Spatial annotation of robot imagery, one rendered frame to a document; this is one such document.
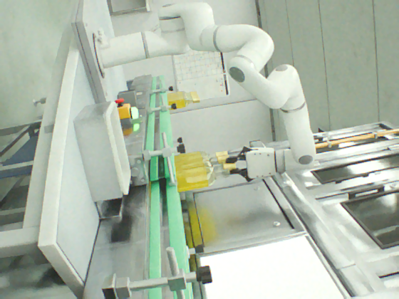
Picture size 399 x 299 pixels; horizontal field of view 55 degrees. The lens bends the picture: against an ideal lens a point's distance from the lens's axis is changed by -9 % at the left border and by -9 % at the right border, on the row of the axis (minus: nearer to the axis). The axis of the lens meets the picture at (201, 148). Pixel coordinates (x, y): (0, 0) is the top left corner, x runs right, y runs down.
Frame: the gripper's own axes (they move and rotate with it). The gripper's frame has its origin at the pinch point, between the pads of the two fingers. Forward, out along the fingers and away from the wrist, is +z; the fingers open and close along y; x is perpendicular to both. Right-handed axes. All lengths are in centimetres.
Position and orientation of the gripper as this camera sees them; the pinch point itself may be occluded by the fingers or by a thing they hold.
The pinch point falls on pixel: (231, 165)
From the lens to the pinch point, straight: 145.1
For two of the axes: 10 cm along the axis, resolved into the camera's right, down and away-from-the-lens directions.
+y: -1.5, -9.3, -3.2
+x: -1.5, 3.5, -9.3
